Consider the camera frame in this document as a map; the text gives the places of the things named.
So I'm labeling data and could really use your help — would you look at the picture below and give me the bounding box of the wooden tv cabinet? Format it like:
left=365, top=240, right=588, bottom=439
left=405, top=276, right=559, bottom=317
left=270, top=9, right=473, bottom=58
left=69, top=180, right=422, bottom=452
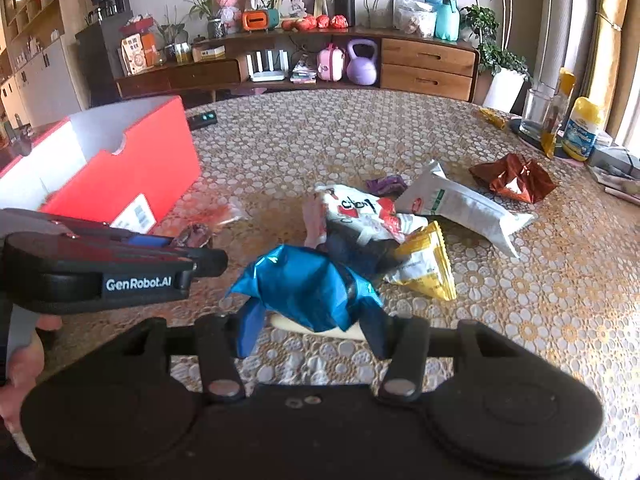
left=115, top=29, right=481, bottom=107

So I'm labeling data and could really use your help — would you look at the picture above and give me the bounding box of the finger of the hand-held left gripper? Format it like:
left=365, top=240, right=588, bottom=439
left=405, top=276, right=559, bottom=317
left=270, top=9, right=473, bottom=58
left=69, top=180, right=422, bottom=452
left=172, top=247, right=229, bottom=278
left=75, top=224, right=174, bottom=250

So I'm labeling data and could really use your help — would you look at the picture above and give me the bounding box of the small stack of books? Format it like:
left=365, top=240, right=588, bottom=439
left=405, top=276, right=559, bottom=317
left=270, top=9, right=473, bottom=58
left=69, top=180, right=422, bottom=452
left=289, top=59, right=319, bottom=85

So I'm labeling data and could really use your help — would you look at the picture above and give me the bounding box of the black coffee machine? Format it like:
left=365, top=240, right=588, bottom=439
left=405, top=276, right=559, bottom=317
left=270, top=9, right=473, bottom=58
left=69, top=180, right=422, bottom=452
left=88, top=0, right=132, bottom=24

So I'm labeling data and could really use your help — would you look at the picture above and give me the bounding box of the pink snack packet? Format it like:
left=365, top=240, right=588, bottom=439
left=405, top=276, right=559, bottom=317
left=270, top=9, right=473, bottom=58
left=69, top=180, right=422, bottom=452
left=303, top=195, right=329, bottom=250

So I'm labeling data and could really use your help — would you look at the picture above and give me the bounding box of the printed cardboard box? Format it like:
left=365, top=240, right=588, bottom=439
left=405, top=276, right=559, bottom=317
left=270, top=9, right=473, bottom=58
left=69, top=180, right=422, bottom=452
left=118, top=33, right=147, bottom=76

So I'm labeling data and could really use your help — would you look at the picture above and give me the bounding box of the small purple wrapper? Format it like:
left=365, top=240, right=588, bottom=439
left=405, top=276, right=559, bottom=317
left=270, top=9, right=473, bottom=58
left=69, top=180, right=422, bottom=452
left=365, top=175, right=409, bottom=197

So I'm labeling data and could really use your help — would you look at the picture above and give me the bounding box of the pink round case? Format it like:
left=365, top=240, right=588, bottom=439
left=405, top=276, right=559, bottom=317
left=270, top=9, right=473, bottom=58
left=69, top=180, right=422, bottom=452
left=317, top=43, right=347, bottom=83

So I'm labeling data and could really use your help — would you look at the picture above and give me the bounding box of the white standing air conditioner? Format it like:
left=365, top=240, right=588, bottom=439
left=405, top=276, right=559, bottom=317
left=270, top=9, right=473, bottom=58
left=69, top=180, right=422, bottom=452
left=537, top=0, right=596, bottom=94

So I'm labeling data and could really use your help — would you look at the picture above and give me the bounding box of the dark round tray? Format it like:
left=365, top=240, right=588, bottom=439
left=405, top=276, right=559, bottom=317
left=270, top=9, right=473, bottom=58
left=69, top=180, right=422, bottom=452
left=508, top=117, right=567, bottom=155

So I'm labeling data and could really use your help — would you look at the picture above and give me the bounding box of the black speaker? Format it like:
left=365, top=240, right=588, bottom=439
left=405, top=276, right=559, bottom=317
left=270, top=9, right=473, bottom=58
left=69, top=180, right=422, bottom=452
left=333, top=0, right=356, bottom=28

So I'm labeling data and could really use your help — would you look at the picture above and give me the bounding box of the orange green radio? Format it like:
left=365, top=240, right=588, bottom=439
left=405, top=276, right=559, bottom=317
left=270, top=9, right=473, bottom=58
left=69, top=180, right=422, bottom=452
left=241, top=8, right=280, bottom=32

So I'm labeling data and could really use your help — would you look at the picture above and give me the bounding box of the yellow snack packet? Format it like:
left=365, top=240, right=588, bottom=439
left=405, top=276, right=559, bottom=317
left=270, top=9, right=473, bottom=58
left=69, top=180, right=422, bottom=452
left=384, top=220, right=458, bottom=302

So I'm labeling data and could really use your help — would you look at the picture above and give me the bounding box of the tall yellow tube packet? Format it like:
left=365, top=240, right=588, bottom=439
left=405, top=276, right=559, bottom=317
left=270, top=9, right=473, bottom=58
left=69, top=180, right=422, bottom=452
left=542, top=67, right=577, bottom=160

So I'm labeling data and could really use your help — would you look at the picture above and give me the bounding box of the tall plant in white pot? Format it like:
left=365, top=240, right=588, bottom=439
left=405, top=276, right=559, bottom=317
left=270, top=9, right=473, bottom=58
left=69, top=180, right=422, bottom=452
left=449, top=0, right=531, bottom=114

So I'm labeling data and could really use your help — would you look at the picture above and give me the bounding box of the grey tissue box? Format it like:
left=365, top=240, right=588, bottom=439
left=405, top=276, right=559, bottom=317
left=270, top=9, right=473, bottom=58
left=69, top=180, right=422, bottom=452
left=587, top=143, right=640, bottom=179

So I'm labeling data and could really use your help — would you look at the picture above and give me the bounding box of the long white green snack packet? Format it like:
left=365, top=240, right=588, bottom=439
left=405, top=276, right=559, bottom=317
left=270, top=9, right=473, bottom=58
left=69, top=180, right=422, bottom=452
left=394, top=160, right=539, bottom=260

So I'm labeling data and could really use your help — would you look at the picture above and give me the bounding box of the stack of magazines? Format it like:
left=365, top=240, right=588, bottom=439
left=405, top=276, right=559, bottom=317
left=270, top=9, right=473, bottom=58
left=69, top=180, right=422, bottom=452
left=587, top=165, right=640, bottom=202

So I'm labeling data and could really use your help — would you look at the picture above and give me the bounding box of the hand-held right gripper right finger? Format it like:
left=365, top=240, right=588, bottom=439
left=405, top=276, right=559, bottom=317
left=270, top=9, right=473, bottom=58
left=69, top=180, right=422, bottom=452
left=356, top=305, right=506, bottom=404

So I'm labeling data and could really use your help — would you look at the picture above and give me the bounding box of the crumpled yellow wrapper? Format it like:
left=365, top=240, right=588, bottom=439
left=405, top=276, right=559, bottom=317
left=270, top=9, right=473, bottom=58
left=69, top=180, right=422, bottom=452
left=477, top=107, right=514, bottom=131

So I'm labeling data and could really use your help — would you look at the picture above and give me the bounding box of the brown red foil packet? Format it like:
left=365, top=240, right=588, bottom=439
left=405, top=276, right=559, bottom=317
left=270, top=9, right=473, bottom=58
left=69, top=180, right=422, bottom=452
left=469, top=153, right=559, bottom=205

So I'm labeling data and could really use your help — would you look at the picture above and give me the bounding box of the clear glass cup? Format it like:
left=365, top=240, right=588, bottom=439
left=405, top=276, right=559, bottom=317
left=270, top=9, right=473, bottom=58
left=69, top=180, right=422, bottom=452
left=520, top=87, right=559, bottom=141

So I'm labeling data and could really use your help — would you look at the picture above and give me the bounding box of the red gift box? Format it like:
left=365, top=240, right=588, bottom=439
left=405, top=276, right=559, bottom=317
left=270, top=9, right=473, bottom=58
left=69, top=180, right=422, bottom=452
left=119, top=15, right=155, bottom=36

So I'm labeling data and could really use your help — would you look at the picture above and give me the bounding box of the teal spray bottle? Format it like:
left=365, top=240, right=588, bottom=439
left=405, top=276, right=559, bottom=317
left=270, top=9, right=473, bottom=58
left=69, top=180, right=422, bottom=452
left=433, top=0, right=461, bottom=42

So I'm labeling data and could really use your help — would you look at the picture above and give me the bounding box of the yellow capped bottle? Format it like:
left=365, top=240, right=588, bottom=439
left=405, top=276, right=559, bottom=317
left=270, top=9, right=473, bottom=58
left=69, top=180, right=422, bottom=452
left=561, top=96, right=605, bottom=163

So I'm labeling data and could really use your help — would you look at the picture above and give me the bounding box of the black remote control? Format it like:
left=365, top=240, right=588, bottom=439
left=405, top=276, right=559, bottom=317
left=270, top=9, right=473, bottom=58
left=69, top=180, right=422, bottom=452
left=186, top=110, right=219, bottom=130

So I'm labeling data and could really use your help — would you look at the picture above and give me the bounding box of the blue foil snack packet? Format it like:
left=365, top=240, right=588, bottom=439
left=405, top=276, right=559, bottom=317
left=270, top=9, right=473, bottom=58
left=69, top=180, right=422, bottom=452
left=226, top=244, right=385, bottom=334

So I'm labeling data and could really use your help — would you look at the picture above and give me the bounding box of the red cardboard box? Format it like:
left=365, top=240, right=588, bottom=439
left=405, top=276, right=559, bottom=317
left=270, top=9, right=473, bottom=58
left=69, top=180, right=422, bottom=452
left=0, top=95, right=203, bottom=237

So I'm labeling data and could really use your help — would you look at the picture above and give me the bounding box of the white router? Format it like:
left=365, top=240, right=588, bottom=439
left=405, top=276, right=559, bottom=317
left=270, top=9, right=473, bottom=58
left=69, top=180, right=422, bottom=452
left=245, top=49, right=289, bottom=84

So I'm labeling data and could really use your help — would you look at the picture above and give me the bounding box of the pink flower doll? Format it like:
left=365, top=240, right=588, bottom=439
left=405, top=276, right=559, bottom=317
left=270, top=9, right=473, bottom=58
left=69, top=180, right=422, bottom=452
left=210, top=0, right=244, bottom=34

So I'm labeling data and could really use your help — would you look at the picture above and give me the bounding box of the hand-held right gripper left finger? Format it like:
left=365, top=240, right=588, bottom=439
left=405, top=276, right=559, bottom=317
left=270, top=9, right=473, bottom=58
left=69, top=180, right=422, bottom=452
left=119, top=301, right=267, bottom=404

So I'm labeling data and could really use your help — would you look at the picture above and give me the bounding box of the flat white box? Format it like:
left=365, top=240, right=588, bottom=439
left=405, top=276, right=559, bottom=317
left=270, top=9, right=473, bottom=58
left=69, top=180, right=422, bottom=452
left=192, top=44, right=226, bottom=63

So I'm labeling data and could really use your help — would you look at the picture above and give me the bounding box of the clear plastic bag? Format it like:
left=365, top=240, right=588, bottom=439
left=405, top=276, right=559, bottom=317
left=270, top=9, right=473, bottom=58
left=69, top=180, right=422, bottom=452
left=392, top=0, right=439, bottom=37

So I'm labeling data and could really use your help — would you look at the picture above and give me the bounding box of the cream flat packet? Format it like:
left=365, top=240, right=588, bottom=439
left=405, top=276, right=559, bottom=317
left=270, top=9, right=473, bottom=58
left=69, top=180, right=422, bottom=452
left=270, top=312, right=366, bottom=342

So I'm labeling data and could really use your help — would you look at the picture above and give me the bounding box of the black mini fridge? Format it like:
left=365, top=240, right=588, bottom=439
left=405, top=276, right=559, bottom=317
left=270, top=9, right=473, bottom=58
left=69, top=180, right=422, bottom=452
left=74, top=20, right=136, bottom=107

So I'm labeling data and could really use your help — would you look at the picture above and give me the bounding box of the white red script snack packet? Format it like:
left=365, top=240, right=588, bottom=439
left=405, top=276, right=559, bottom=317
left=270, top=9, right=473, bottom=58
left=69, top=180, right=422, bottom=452
left=315, top=185, right=429, bottom=247

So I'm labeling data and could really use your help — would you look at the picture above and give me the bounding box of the framed photo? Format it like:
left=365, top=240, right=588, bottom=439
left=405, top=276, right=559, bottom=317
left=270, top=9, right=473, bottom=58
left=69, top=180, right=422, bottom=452
left=272, top=0, right=326, bottom=24

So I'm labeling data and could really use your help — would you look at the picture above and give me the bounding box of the small leafy potted plant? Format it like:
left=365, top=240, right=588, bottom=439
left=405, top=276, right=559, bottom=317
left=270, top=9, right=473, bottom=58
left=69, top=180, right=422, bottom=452
left=154, top=7, right=189, bottom=59

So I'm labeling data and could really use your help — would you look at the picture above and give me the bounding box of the orange box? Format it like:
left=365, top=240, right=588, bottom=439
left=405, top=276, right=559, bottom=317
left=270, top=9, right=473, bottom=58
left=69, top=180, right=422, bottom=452
left=140, top=32, right=159, bottom=69

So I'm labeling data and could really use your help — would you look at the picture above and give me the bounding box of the green plant in patterned pot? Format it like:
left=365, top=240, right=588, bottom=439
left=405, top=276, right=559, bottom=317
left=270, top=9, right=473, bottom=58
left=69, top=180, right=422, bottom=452
left=187, top=0, right=227, bottom=40

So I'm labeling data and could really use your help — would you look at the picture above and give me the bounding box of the purple kettlebell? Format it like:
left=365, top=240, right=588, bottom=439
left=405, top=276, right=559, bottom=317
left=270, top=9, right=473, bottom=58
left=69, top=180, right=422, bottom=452
left=346, top=38, right=380, bottom=86

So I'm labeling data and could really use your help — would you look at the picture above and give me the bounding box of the gold curtain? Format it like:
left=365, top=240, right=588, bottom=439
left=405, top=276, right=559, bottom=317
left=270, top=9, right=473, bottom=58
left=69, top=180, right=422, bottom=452
left=584, top=0, right=634, bottom=137

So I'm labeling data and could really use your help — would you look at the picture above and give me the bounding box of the wooden shelf cabinet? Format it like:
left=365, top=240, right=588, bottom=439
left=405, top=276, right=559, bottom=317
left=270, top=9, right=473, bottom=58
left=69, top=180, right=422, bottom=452
left=0, top=0, right=84, bottom=132

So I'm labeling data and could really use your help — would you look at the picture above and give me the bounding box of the dark blue snack packet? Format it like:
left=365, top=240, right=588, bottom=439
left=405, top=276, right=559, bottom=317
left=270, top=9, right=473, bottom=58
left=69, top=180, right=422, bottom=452
left=324, top=224, right=402, bottom=282

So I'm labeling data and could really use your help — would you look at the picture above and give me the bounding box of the person's left hand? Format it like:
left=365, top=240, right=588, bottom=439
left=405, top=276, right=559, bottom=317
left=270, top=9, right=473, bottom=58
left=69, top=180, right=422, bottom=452
left=0, top=314, right=63, bottom=435

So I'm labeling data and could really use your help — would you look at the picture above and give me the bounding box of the small dark snack packet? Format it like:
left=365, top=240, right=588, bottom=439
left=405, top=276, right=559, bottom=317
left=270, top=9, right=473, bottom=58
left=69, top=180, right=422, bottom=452
left=172, top=223, right=212, bottom=250

